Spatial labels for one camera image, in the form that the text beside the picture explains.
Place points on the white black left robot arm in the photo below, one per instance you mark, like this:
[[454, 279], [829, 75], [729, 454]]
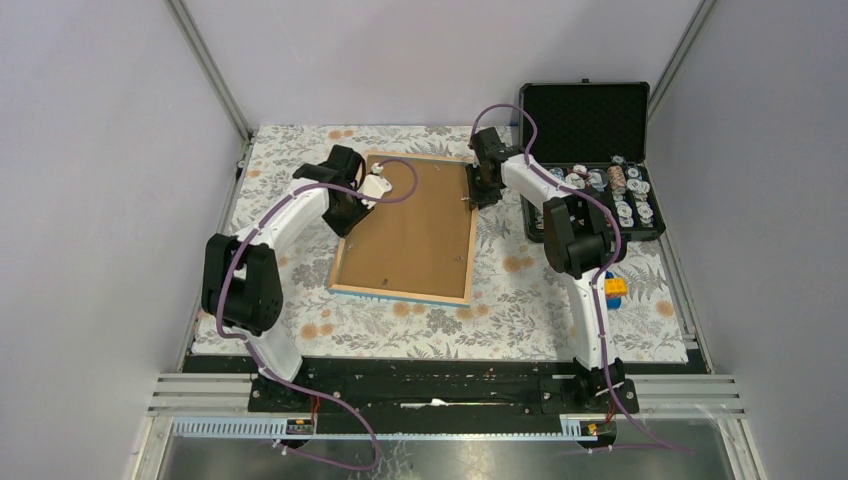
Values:
[[241, 284]]

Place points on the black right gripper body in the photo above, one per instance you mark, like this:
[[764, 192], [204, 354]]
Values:
[[481, 192]]

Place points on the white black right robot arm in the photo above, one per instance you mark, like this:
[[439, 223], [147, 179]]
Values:
[[580, 241]]

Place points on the white slotted cable duct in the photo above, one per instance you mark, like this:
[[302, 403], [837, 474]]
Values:
[[557, 428]]

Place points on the aluminium frame rails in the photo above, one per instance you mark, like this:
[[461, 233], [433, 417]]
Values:
[[677, 396]]

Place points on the black poker chip case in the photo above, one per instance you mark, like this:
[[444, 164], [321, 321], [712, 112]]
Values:
[[599, 126]]

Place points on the brown poker chip stack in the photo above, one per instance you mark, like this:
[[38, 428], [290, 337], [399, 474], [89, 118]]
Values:
[[617, 180]]

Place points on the blue yellow toy car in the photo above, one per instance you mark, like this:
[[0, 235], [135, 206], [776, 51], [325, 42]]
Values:
[[616, 288]]

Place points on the floral tablecloth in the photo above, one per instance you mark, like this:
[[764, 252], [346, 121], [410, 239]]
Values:
[[518, 308]]

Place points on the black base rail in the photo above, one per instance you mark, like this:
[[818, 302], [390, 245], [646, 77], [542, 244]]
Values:
[[440, 416]]

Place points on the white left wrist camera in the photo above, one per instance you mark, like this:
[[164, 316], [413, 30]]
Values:
[[374, 186]]

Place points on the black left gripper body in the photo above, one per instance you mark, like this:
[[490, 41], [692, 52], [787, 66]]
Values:
[[343, 216]]

